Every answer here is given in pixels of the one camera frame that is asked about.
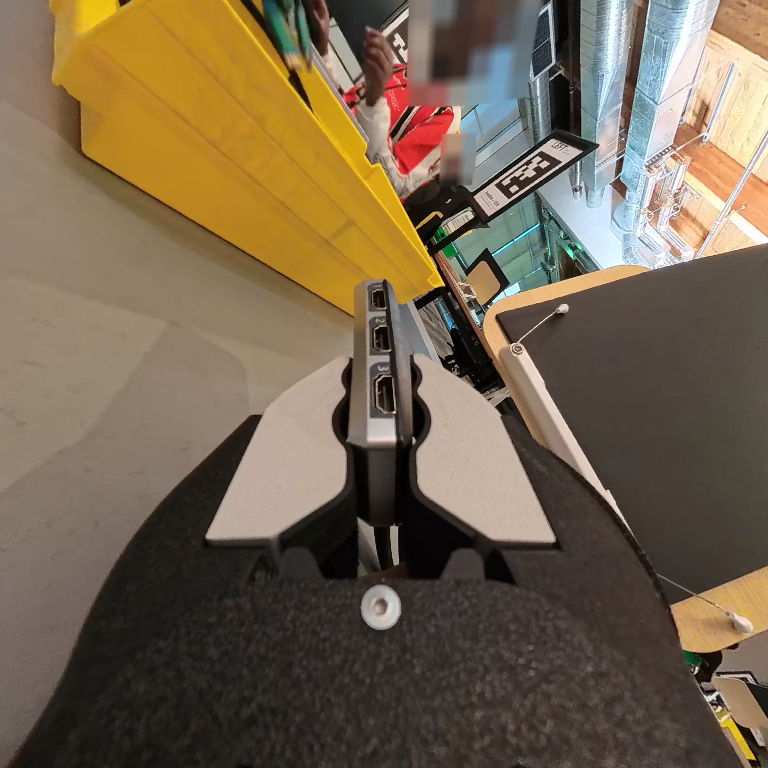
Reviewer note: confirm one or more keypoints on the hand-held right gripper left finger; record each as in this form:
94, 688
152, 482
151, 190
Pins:
288, 474

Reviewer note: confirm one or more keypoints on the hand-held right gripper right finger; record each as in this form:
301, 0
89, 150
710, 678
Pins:
474, 474

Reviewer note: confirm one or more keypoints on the silver metal HDMI switch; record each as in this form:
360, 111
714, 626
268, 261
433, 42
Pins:
378, 432

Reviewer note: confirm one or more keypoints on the yellow plastic bin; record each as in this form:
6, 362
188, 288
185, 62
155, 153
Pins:
210, 138

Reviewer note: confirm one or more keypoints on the black board with wooden frame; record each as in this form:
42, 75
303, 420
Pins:
660, 420

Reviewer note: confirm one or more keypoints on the silver ventilation duct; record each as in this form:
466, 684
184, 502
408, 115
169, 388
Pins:
660, 90

